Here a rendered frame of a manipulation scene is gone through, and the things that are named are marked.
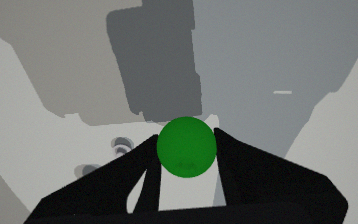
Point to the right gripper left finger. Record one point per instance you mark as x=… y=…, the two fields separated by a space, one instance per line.
x=105 y=190

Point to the green ball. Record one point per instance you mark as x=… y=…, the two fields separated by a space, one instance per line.
x=186 y=147

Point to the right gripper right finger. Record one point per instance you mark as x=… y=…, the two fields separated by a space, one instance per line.
x=263 y=178

